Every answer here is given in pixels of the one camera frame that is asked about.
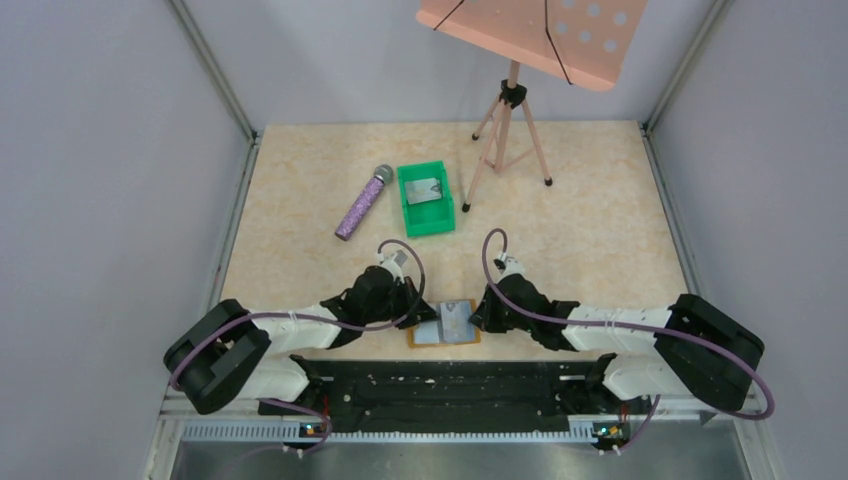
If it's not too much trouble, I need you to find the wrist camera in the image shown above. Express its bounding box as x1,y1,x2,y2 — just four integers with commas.
494,252,526,278
379,250,408,276

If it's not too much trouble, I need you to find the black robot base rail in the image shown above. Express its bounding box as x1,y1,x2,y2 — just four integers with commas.
158,357,757,455

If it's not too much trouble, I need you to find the yellow leather card holder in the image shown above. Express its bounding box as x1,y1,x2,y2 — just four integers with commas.
407,299,482,349

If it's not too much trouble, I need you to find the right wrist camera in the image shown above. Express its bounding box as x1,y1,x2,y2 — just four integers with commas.
494,252,526,278

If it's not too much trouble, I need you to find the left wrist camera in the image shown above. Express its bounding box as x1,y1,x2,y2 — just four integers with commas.
379,250,408,276

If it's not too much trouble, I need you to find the purple glitter microphone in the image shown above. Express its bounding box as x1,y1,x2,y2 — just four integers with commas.
334,164,394,241

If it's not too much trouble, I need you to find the green plastic bin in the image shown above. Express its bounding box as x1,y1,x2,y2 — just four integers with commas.
397,161,456,238

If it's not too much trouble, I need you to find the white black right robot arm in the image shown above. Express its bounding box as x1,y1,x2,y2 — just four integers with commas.
470,273,765,415

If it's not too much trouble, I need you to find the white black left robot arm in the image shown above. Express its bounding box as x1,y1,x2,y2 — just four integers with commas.
163,266,437,415

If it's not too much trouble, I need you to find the pink music stand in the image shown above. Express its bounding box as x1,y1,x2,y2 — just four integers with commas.
415,0,648,212

